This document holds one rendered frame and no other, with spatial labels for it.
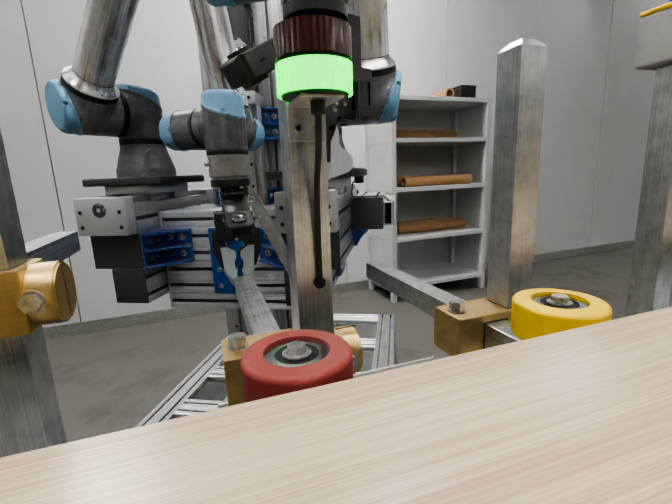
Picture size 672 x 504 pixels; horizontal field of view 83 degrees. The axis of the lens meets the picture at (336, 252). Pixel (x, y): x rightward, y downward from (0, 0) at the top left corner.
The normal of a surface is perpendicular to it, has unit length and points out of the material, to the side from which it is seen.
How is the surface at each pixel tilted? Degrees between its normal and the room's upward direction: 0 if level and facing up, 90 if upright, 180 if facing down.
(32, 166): 90
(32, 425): 90
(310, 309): 90
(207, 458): 0
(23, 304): 90
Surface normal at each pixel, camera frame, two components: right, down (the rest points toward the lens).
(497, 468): -0.04, -0.98
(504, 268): -0.94, 0.11
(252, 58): 0.64, 0.14
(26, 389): 0.33, 0.18
